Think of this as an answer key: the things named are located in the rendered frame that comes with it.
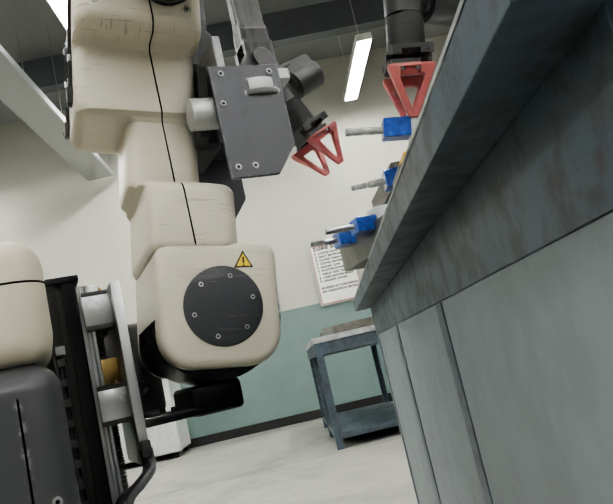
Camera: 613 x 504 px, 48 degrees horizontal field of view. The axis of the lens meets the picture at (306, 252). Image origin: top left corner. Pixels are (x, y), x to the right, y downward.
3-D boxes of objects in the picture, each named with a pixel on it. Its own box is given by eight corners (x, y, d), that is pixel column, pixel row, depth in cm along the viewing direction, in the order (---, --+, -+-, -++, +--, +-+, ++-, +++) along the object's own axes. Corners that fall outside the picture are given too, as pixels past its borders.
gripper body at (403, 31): (424, 74, 107) (421, 27, 108) (435, 54, 97) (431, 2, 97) (382, 77, 108) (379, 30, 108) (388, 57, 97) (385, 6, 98)
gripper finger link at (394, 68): (432, 122, 104) (427, 61, 105) (440, 111, 97) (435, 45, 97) (387, 125, 105) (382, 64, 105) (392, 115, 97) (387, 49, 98)
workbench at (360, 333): (336, 451, 484) (308, 326, 498) (322, 428, 671) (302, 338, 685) (432, 428, 488) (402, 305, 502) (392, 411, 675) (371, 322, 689)
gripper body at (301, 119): (311, 137, 142) (290, 108, 141) (331, 117, 132) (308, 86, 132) (288, 153, 139) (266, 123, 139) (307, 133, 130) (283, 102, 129)
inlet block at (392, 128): (346, 147, 100) (344, 110, 100) (346, 153, 105) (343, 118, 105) (437, 141, 100) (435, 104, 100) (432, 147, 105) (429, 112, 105)
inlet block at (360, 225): (333, 242, 123) (326, 214, 124) (325, 249, 128) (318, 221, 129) (399, 231, 127) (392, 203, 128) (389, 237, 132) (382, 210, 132)
